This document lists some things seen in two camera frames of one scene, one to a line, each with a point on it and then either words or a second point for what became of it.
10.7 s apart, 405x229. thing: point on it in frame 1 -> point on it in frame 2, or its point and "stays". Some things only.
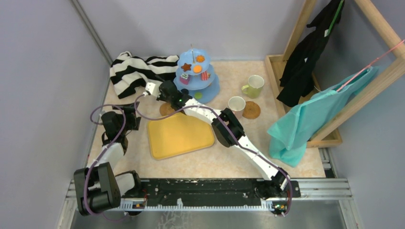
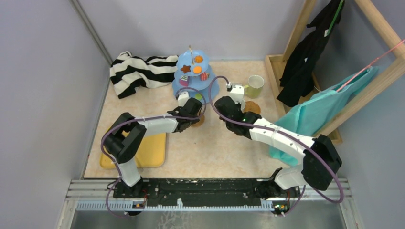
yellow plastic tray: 178,134 -> 152,153
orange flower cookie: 200,58 stays
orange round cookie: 197,68 stays
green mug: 254,88 stays
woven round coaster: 165,109 -> 200,123
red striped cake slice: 204,76 stays
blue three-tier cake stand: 196,74 stays
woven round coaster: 252,110 stays
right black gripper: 159,97 -> 221,118
